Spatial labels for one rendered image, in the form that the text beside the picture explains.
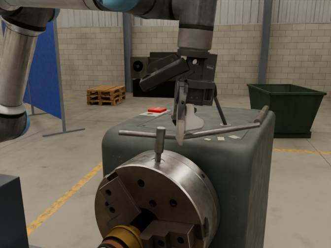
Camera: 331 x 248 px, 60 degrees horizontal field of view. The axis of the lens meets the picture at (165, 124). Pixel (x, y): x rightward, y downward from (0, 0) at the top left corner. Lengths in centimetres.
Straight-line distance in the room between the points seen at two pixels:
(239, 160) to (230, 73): 991
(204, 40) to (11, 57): 57
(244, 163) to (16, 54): 70
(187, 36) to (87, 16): 1139
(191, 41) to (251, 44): 1004
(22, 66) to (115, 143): 36
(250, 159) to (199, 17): 38
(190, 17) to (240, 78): 1006
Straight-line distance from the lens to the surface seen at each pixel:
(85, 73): 1197
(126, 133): 68
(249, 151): 78
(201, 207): 68
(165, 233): 67
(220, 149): 78
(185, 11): 63
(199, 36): 62
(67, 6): 65
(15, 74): 97
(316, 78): 1105
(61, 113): 571
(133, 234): 66
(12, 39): 94
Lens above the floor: 150
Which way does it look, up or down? 14 degrees down
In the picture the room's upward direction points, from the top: straight up
